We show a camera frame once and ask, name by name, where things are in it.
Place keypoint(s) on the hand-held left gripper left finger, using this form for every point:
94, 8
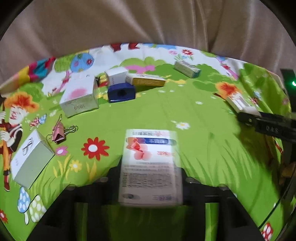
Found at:
104, 185

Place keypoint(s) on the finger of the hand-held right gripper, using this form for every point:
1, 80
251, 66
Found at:
266, 126

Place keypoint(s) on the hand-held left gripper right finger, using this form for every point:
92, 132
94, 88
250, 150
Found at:
192, 185

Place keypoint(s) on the white box with pink print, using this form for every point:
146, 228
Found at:
150, 166

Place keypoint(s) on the pink binder clip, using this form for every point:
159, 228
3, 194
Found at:
59, 134

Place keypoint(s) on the white and grey box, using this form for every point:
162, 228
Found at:
30, 162

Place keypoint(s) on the blue plastic sharpener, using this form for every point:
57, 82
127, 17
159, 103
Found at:
121, 92

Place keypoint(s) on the white box with pink blotch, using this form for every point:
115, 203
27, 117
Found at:
78, 92

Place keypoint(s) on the small blue green box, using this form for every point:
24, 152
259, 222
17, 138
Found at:
186, 68

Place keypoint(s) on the small white box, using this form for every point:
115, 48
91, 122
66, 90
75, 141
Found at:
115, 75

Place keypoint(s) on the long yellow box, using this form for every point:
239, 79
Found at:
148, 81

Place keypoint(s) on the beige fabric backdrop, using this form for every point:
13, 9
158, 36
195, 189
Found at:
138, 18

